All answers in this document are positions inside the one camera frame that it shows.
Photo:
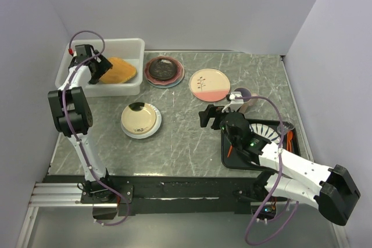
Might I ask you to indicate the orange woven-pattern square plate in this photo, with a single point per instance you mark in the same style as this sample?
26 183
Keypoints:
121 72

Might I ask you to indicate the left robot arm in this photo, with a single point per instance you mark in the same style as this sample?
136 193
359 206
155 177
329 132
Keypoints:
71 113

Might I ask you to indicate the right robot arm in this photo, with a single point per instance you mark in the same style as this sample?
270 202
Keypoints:
331 190

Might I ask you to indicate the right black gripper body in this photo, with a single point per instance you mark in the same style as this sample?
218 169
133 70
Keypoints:
222 126

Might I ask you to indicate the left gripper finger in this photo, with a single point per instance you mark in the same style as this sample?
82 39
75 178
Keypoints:
104 63
96 74

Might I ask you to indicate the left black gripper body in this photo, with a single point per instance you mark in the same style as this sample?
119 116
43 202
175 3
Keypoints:
95 60

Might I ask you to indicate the white plate under bowl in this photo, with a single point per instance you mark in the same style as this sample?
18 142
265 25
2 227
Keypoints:
149 133

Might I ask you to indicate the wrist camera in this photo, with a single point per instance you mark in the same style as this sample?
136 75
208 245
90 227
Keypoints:
235 101
72 52

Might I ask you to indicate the cream and pink round plate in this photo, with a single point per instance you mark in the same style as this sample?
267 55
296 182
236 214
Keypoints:
209 85

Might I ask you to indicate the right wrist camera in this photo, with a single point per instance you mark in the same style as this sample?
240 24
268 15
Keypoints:
235 101

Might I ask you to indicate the beige mug with purple interior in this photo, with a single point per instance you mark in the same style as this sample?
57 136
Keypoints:
247 103

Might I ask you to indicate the white plate with blue stripes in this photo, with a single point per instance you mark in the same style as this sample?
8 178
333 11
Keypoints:
266 132

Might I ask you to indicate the black round patterned plate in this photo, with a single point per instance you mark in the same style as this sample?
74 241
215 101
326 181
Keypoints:
162 69

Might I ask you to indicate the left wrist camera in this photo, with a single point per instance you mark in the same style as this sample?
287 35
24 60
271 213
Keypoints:
72 52

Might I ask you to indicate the translucent white plastic bin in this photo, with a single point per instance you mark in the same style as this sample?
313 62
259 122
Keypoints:
129 49

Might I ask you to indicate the black rectangular serving tray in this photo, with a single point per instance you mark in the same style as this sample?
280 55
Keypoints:
236 162

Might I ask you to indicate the pink scalloped plate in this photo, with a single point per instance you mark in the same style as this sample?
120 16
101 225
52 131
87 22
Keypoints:
157 82

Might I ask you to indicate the clear drinking glass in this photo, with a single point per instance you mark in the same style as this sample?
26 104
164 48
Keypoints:
285 127

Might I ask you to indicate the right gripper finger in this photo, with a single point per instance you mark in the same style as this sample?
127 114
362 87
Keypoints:
203 118
212 109

